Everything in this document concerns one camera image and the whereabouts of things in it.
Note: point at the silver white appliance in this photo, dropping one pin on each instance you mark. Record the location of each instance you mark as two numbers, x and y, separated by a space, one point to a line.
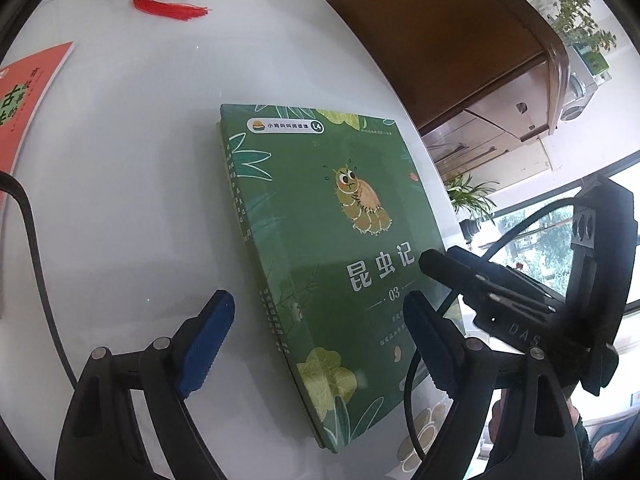
582 90

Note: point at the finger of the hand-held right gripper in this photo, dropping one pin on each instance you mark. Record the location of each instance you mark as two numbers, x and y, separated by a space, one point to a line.
500 275
445 267

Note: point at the red tassel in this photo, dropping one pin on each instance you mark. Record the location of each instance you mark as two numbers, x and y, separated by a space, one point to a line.
175 10

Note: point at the potted plant with yellow flowers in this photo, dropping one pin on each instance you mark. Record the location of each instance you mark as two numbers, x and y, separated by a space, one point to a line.
580 15

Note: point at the green insect book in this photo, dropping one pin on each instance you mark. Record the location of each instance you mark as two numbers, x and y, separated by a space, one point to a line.
310 200

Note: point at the brown wooden cabinet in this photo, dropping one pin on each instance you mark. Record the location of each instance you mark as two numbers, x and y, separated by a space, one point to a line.
425 50

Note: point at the green long leaf potted plant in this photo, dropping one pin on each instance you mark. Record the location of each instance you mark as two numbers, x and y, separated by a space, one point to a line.
470 200

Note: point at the person's right forearm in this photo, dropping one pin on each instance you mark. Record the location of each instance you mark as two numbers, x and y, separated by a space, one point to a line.
582 442

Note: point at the pink poet cover book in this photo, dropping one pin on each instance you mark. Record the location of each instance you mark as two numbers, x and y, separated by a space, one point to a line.
25 100

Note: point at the person's right hand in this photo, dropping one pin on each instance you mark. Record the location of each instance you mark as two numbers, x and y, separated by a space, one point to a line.
498 416

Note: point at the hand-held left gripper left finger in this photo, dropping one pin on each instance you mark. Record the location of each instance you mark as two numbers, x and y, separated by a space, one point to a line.
205 345

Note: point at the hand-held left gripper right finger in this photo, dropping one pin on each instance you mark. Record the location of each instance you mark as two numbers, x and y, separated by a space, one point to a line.
425 340

